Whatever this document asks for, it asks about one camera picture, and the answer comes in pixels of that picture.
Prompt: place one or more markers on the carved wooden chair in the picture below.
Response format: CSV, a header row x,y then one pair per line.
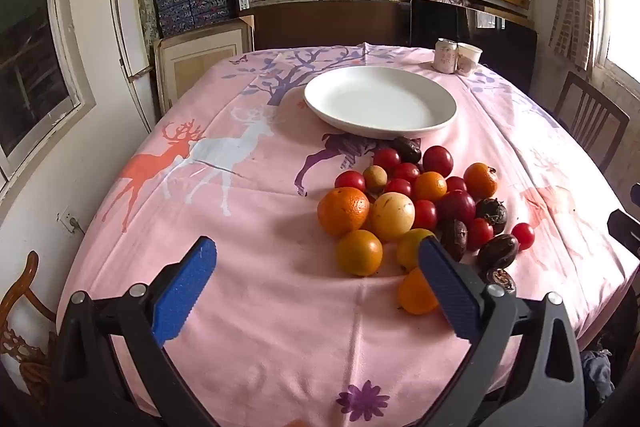
x,y
22,297

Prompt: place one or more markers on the large orange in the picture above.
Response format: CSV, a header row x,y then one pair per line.
x,y
343,210

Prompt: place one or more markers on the pale yellow round fruit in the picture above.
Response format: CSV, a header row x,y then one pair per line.
x,y
392,215

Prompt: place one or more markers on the pink printed tablecloth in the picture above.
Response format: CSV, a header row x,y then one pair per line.
x,y
260,217

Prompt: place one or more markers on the white framed window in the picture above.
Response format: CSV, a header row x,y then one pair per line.
x,y
30,57

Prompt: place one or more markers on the marble slab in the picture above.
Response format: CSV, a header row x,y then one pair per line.
x,y
145,2

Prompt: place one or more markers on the dark wooden chair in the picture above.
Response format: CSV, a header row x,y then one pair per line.
x,y
592,117

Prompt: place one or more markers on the white board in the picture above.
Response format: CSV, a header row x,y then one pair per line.
x,y
127,37

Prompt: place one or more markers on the grey blue cloth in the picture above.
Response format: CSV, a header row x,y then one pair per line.
x,y
597,372

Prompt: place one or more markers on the white oval plate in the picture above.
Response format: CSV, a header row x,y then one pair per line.
x,y
380,102

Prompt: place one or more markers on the white drink can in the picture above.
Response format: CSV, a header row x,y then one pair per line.
x,y
444,56

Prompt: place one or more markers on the white paper cup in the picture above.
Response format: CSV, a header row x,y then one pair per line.
x,y
468,58

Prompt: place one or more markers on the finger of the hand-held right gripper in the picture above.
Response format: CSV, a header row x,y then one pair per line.
x,y
636,196
625,232

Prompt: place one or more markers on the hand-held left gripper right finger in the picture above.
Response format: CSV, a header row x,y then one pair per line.
x,y
447,287

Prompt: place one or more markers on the wall socket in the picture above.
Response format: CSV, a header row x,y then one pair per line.
x,y
70,221

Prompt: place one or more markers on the beige framed panel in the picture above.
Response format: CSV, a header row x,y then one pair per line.
x,y
200,57

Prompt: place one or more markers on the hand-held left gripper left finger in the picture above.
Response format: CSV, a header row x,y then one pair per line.
x,y
185,292

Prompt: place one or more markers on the yellowish small orange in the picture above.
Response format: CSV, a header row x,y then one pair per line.
x,y
407,249

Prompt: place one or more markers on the dark brown wooden board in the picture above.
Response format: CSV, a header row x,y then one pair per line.
x,y
330,27

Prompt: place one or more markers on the small pale yellow fruit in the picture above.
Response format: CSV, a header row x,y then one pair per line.
x,y
375,177

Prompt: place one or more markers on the stack of blue floral boxes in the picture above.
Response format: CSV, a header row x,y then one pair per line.
x,y
192,2

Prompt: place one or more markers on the dark red plum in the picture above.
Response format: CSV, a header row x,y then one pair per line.
x,y
438,159
456,207

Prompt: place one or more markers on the red cherry tomato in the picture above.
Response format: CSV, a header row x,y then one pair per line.
x,y
386,158
523,235
406,171
425,214
398,187
456,183
350,180
480,232

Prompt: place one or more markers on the dark purple fruit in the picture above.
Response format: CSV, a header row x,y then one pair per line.
x,y
500,279
497,251
406,148
454,238
491,209

